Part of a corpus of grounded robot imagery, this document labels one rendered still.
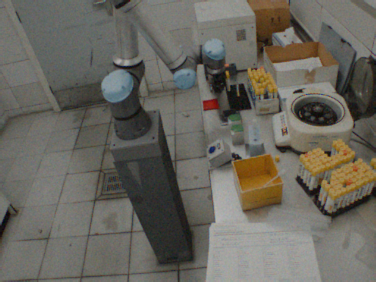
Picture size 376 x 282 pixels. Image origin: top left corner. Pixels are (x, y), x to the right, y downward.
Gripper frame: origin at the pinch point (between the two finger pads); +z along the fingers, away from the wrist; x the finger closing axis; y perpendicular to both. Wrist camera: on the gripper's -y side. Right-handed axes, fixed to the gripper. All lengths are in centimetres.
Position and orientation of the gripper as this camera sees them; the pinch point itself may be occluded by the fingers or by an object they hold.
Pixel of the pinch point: (216, 85)
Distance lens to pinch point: 150.4
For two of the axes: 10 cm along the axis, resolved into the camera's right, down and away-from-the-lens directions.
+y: 1.1, 9.4, -3.2
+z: 1.0, 3.1, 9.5
